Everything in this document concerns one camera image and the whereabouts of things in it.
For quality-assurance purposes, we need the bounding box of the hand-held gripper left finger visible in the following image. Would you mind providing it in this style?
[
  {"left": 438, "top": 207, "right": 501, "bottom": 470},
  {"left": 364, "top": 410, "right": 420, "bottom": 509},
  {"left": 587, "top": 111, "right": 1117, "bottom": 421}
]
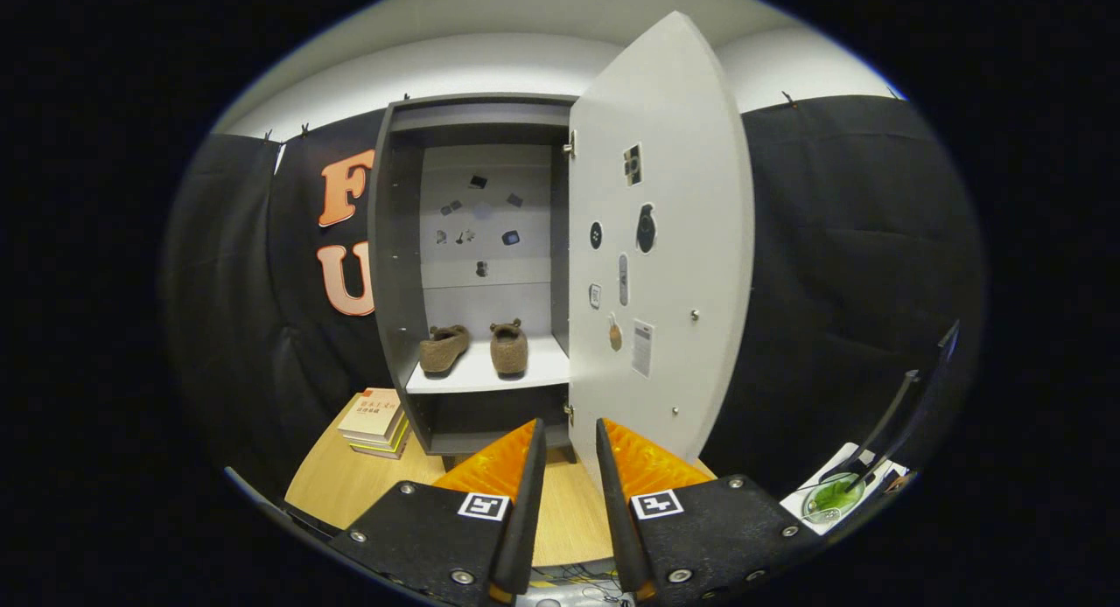
[{"left": 328, "top": 417, "right": 549, "bottom": 606}]

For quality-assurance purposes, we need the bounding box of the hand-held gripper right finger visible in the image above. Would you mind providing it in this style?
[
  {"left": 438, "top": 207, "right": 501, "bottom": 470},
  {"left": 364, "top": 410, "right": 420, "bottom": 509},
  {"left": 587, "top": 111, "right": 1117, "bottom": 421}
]
[{"left": 595, "top": 417, "right": 823, "bottom": 604}]

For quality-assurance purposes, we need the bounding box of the brown fuzzy shoe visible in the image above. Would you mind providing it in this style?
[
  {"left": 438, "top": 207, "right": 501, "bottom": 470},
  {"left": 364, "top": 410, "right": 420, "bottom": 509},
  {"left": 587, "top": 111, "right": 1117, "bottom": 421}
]
[
  {"left": 418, "top": 324, "right": 472, "bottom": 378},
  {"left": 489, "top": 318, "right": 529, "bottom": 379}
]

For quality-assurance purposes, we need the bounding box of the dark grey shoe cabinet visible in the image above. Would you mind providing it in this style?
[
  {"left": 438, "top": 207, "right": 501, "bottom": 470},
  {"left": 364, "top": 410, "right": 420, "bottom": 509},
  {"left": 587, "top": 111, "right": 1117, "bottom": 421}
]
[{"left": 367, "top": 93, "right": 580, "bottom": 466}]

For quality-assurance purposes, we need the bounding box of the white shoe cabinet door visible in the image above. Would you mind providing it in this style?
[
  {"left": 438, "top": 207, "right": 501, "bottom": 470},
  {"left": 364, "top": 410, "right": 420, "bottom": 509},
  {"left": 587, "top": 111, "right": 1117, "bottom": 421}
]
[{"left": 567, "top": 10, "right": 756, "bottom": 494}]

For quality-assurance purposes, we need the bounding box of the white cabinet shelf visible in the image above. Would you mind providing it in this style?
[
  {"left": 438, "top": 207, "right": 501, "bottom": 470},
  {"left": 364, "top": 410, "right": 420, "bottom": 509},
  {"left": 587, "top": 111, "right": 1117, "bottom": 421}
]
[{"left": 405, "top": 334, "right": 571, "bottom": 395}]

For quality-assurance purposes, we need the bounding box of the thin white book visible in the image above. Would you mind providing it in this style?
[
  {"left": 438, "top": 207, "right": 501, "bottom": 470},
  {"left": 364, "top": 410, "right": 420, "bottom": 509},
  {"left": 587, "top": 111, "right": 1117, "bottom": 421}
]
[{"left": 350, "top": 436, "right": 410, "bottom": 461}]

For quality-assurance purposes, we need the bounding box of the yellow-edged book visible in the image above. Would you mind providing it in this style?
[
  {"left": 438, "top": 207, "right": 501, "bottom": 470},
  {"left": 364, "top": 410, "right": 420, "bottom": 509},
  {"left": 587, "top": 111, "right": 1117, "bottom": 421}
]
[{"left": 346, "top": 419, "right": 410, "bottom": 453}]

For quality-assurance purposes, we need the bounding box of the beige book with orange print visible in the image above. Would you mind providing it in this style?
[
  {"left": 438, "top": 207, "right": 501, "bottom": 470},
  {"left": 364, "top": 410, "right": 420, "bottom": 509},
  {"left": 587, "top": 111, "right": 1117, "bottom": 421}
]
[{"left": 338, "top": 388, "right": 403, "bottom": 442}]

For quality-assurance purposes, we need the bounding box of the white board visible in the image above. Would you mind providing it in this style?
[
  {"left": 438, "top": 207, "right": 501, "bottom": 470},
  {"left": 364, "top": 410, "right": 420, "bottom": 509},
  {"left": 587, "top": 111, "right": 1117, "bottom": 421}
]
[{"left": 779, "top": 441, "right": 911, "bottom": 538}]

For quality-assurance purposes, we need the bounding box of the black folding stand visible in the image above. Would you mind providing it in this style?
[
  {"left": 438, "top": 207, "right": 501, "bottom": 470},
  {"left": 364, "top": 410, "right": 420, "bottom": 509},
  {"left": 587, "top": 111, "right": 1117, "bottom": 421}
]
[{"left": 844, "top": 320, "right": 962, "bottom": 494}]

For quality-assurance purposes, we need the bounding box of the black backdrop cloth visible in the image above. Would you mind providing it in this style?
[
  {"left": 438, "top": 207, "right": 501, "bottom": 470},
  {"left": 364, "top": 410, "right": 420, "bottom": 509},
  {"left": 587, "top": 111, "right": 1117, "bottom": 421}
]
[{"left": 159, "top": 95, "right": 988, "bottom": 512}]

